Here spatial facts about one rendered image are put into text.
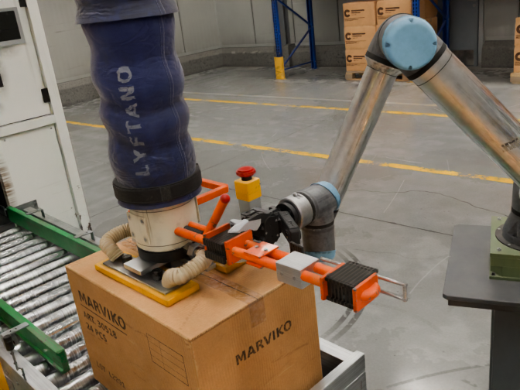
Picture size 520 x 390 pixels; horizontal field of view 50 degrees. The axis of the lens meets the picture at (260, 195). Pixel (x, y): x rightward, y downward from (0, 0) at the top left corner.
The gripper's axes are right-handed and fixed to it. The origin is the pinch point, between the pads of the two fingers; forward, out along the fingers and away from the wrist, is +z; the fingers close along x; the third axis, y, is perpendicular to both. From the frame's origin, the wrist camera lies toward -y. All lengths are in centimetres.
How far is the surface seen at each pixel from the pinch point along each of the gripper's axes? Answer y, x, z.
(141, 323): 16.1, -17.2, 19.1
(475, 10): 333, -16, -821
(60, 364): 66, -50, 24
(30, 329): 86, -45, 24
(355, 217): 136, -107, -224
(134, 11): 18, 53, 5
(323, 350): 3, -48, -30
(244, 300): -2.2, -12.9, 1.6
